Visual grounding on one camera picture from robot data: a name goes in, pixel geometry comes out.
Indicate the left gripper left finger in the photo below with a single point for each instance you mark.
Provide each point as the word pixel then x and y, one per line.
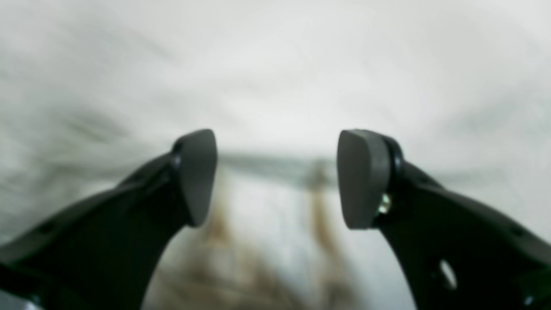
pixel 101 252

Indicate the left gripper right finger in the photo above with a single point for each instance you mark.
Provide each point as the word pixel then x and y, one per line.
pixel 456 253

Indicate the grey t-shirt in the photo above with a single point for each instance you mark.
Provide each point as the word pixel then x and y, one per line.
pixel 92 89

